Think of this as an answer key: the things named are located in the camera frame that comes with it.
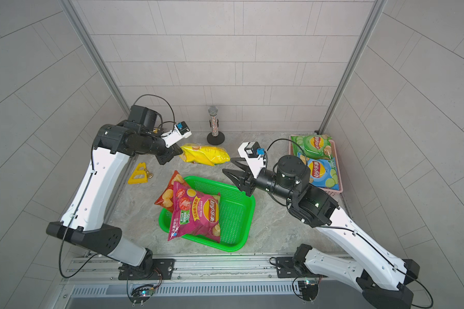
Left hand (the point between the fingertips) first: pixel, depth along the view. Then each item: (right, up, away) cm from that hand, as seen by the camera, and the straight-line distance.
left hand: (183, 147), depth 70 cm
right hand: (+18, -6, -16) cm, 24 cm away
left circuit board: (-13, -50, -5) cm, 52 cm away
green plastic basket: (+19, -30, +15) cm, 39 cm away
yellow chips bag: (+9, -3, -3) cm, 10 cm away
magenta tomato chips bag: (+4, -24, +1) cm, 25 cm away
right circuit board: (+46, -52, -2) cm, 69 cm away
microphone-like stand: (+6, +6, +43) cm, 44 cm away
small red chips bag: (-7, -20, +2) cm, 21 cm away
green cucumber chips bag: (+58, 0, +25) cm, 63 cm away
